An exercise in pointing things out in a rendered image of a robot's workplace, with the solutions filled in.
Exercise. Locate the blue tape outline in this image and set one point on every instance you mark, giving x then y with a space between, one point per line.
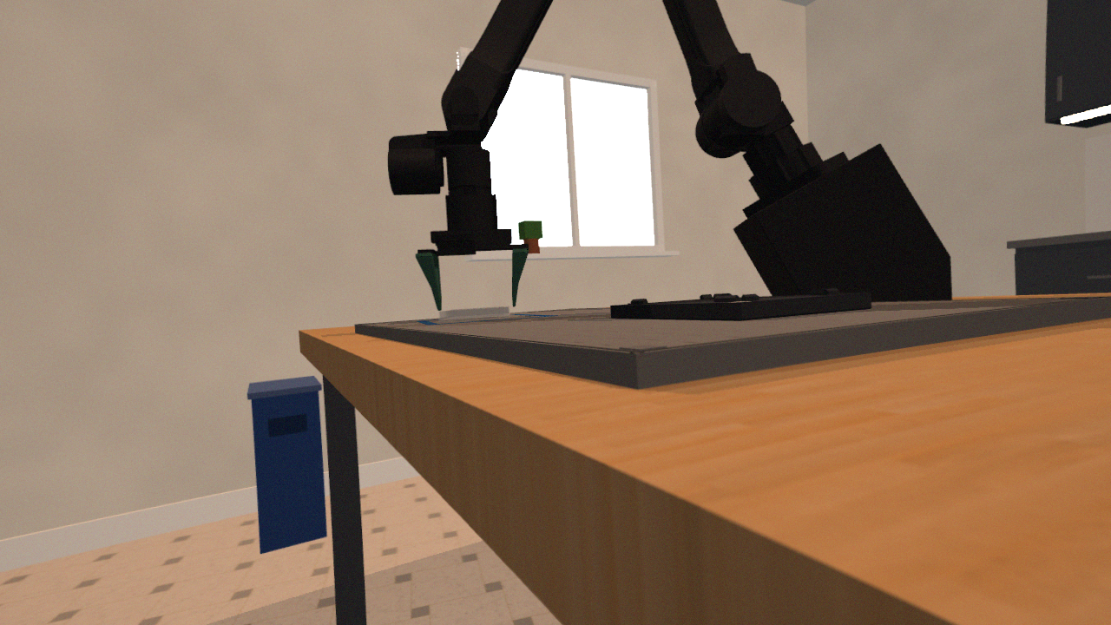
426 322

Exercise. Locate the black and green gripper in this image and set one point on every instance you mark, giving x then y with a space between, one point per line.
472 229

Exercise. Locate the beige gridded plate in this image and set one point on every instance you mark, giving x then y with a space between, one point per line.
472 314

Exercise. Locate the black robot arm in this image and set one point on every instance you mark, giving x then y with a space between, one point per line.
745 107

